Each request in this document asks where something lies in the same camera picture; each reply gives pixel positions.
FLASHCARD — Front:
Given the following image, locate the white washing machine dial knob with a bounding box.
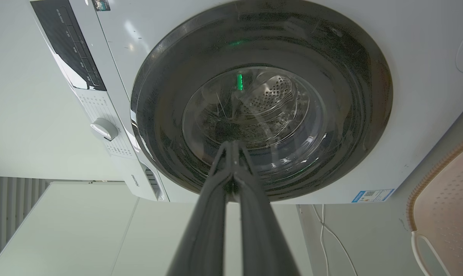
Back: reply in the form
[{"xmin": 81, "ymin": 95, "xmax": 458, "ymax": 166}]
[{"xmin": 90, "ymin": 118, "xmax": 119, "ymax": 141}]

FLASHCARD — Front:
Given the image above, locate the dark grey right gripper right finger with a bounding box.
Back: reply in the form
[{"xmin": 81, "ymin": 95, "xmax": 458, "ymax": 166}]
[{"xmin": 231, "ymin": 140, "xmax": 301, "ymax": 276}]

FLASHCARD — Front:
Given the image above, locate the white plastic loop handle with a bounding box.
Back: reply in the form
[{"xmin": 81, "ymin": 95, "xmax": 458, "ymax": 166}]
[{"xmin": 411, "ymin": 231, "xmax": 451, "ymax": 276}]

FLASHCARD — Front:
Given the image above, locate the white power cable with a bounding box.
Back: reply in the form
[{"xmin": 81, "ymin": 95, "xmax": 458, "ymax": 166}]
[{"xmin": 312, "ymin": 204, "xmax": 358, "ymax": 276}]

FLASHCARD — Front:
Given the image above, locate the beige perforated laundry basket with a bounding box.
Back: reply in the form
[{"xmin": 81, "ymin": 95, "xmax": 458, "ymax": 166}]
[{"xmin": 406, "ymin": 134, "xmax": 463, "ymax": 276}]

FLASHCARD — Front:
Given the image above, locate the white front-load washing machine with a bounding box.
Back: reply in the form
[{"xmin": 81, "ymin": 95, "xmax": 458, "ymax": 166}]
[{"xmin": 29, "ymin": 0, "xmax": 463, "ymax": 205}]

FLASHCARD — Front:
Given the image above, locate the blue energy label sticker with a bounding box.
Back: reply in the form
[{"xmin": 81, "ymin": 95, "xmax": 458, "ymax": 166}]
[{"xmin": 351, "ymin": 188, "xmax": 395, "ymax": 203}]

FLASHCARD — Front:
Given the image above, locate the dark round washing machine door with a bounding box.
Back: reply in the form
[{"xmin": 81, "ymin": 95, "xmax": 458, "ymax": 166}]
[{"xmin": 130, "ymin": 0, "xmax": 394, "ymax": 202}]

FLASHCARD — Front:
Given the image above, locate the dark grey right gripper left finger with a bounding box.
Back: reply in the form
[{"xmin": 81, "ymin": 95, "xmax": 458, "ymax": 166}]
[{"xmin": 166, "ymin": 141, "xmax": 234, "ymax": 276}]

